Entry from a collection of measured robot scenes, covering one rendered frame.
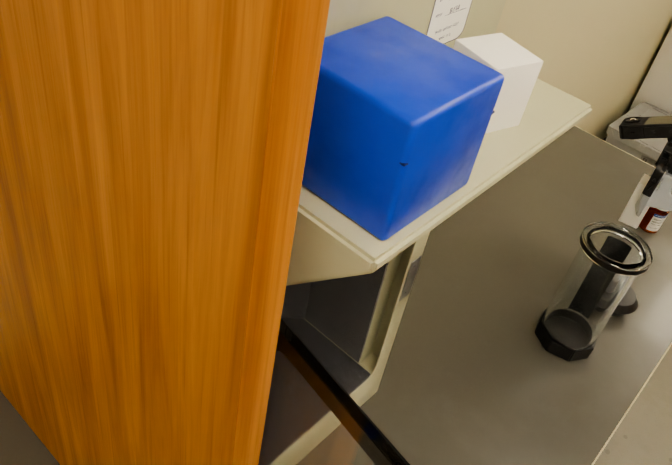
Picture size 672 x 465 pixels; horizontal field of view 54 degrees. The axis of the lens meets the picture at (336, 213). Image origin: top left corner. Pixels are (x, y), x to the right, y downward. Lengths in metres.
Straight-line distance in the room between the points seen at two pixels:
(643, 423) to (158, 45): 2.33
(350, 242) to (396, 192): 0.05
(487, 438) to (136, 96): 0.82
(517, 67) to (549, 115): 0.09
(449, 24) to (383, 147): 0.23
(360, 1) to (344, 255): 0.17
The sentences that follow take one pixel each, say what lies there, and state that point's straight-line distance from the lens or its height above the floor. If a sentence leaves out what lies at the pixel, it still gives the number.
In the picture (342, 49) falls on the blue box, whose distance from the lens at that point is 0.43.
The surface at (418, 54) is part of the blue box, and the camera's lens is 0.44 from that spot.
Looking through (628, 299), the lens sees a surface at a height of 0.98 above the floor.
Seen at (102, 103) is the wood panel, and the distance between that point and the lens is 0.41.
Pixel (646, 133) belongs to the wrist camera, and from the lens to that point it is 1.24.
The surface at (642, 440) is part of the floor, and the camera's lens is 2.50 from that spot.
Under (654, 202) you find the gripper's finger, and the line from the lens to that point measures 1.27.
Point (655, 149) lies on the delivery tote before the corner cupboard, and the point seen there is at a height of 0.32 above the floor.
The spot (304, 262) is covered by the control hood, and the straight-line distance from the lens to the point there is 0.45.
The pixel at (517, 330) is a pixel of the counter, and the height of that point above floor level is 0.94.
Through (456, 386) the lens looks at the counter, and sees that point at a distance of 1.10.
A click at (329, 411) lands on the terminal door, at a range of 0.50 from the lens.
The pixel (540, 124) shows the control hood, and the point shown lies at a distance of 0.59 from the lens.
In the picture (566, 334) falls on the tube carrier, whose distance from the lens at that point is 1.18.
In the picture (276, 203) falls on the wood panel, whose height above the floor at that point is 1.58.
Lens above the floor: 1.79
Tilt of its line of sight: 40 degrees down
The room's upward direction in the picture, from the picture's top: 12 degrees clockwise
